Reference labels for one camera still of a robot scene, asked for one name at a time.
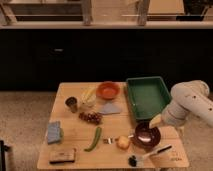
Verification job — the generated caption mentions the dark maroon bowl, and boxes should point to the dark maroon bowl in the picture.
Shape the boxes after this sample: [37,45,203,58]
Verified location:
[132,122,161,149]

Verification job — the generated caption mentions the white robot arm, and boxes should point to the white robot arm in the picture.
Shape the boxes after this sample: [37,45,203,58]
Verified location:
[149,80,213,128]

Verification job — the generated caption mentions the green plastic tray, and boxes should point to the green plastic tray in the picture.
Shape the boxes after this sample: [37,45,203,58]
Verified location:
[126,76,171,121]

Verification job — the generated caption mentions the yellow onion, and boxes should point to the yellow onion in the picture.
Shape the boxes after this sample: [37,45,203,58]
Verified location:
[117,136,130,150]

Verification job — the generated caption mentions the small metal fork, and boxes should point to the small metal fork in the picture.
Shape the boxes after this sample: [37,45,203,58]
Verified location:
[103,138,118,144]

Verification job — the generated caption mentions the orange bowl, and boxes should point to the orange bowl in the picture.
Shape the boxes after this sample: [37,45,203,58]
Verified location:
[96,81,120,100]

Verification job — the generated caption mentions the green cucumber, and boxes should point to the green cucumber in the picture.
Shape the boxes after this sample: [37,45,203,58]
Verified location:
[84,127,102,152]

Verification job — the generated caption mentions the bunch of red grapes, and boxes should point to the bunch of red grapes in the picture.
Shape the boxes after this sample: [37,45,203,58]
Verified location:
[79,112,102,125]

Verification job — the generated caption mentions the clear plastic container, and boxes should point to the clear plastic container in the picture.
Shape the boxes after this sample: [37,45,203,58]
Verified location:
[80,95,96,110]

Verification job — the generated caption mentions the dark metal cup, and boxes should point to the dark metal cup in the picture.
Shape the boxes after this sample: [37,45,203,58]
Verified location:
[65,97,78,113]

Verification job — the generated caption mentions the brown wooden block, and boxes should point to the brown wooden block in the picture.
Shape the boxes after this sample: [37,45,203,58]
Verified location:
[49,148,76,164]

